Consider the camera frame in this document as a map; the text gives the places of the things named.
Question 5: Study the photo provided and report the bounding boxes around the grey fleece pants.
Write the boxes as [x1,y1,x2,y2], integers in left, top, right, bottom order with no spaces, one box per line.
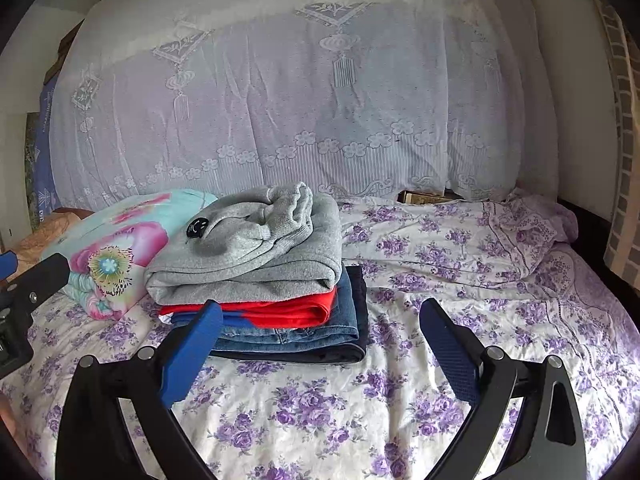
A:
[144,182,343,306]

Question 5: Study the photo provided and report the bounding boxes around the colourful floral folded blanket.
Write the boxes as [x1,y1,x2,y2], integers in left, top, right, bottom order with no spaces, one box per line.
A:
[41,188,216,320]

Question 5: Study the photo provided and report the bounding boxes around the purple floral bed sheet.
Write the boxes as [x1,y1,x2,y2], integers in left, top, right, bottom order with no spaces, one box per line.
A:
[1,191,639,479]

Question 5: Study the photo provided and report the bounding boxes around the blue folded jeans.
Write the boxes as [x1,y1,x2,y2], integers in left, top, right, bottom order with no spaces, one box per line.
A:
[169,271,362,352]

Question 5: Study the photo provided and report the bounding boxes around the dark navy folded pants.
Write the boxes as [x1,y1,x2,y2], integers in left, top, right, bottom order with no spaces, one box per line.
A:
[210,266,369,364]

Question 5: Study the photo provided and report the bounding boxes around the red folded garment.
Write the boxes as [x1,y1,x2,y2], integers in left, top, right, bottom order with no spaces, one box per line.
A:
[155,285,338,330]

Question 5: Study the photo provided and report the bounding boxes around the beige checked curtain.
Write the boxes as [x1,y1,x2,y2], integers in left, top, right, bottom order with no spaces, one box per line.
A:
[593,0,640,288]

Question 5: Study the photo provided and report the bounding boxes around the white lace headboard cover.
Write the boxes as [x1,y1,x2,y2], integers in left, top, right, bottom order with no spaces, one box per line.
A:
[49,0,559,210]

